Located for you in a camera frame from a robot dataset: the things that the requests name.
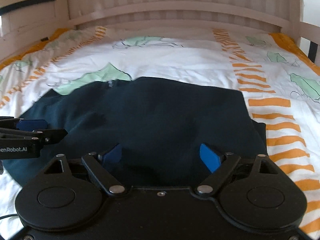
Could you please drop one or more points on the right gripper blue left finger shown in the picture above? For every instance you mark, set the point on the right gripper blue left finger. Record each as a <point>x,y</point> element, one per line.
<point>99,167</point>

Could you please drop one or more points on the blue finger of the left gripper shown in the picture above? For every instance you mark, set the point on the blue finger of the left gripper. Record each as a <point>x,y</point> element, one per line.
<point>31,125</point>

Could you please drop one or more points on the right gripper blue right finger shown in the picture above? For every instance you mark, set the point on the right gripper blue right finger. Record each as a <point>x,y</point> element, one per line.
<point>220,165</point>

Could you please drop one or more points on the dark navy fleece hoodie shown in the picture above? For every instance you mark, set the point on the dark navy fleece hoodie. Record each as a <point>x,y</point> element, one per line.
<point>159,123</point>

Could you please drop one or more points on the white patterned duvet cover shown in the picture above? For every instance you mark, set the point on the white patterned duvet cover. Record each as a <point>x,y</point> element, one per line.
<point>280,84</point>

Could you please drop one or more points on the white wooden bed frame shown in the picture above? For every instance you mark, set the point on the white wooden bed frame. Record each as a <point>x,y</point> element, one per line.
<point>25,22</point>

